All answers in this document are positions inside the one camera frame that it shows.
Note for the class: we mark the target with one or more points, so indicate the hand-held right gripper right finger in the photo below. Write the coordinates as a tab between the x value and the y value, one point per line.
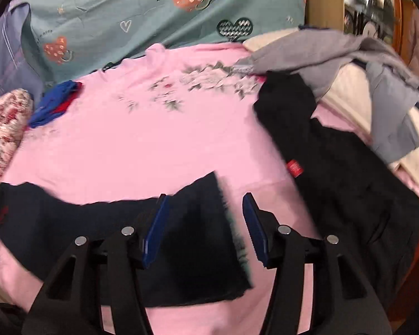
255	226

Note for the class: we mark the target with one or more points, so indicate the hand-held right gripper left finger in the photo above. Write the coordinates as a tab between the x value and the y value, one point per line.
157	226

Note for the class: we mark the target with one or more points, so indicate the dark navy pants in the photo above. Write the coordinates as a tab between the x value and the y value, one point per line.
195	244

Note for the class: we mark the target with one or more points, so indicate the pink floral bedsheet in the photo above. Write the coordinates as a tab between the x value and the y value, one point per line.
143	146

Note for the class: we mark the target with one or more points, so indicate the black garment with red tag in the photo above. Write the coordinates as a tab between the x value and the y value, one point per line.
335	181

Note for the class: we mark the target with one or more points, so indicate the blue garment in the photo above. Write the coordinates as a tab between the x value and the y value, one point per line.
50	106

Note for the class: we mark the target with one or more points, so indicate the blue-grey cloth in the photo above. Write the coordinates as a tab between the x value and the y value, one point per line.
394	111

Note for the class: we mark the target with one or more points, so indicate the grey garment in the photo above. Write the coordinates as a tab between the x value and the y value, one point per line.
310	54

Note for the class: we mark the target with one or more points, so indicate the red floral pillow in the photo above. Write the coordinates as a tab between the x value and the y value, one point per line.
5	125

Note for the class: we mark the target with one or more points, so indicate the teal heart-print sheet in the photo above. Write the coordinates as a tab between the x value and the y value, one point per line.
143	10

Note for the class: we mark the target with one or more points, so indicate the blue plaid pillow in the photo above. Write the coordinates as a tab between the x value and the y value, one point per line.
7	52

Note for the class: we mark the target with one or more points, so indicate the display shelf with plates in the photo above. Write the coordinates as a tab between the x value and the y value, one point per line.
370	3

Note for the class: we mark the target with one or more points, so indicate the wooden bed post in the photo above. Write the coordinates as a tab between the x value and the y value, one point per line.
323	0

